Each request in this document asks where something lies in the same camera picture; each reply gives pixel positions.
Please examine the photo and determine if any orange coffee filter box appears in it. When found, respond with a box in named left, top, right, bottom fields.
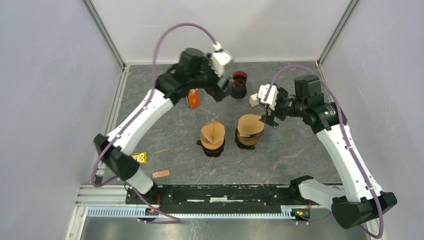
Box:
left=186, top=88, right=200, bottom=109

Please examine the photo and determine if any brown paper coffee filter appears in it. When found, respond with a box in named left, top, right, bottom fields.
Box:
left=200, top=120, right=226, bottom=145

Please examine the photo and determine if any clear glass dripper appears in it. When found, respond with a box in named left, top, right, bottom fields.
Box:
left=200, top=126, right=225, bottom=150

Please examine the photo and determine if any light orange wooden ring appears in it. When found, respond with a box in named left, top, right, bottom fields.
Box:
left=200, top=139, right=226, bottom=151

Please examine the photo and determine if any brown glass dripper cup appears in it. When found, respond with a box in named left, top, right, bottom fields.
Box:
left=196, top=139, right=225, bottom=158

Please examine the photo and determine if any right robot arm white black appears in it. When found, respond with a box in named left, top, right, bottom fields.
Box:
left=257, top=75, right=397, bottom=229

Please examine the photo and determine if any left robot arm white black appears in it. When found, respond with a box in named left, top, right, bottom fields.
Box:
left=93, top=47, right=233, bottom=204

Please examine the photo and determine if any green glass dripper cup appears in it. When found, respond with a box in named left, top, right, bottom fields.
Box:
left=236, top=141, right=256, bottom=150

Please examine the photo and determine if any colourful toy block stack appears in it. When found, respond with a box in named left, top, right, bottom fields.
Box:
left=248, top=93, right=260, bottom=108

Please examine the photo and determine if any dark red black carafe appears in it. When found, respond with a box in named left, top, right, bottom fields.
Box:
left=230, top=70, right=248, bottom=99

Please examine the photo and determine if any flat wooden block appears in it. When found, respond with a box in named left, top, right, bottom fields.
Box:
left=152, top=169, right=171, bottom=179

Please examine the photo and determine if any yellow green toy figure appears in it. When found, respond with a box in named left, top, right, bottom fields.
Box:
left=132, top=152, right=148, bottom=165

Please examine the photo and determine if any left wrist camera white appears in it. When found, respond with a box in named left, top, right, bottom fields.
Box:
left=209, top=50, right=233, bottom=77

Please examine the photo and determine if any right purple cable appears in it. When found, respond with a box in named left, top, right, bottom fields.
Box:
left=263, top=64, right=385, bottom=239

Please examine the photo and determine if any purple cable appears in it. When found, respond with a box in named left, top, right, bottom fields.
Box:
left=90, top=22, right=223, bottom=224
left=263, top=64, right=385, bottom=239

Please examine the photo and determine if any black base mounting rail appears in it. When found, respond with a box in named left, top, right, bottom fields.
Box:
left=144, top=184, right=317, bottom=216

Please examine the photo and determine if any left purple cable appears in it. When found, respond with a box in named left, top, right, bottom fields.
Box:
left=90, top=22, right=223, bottom=224

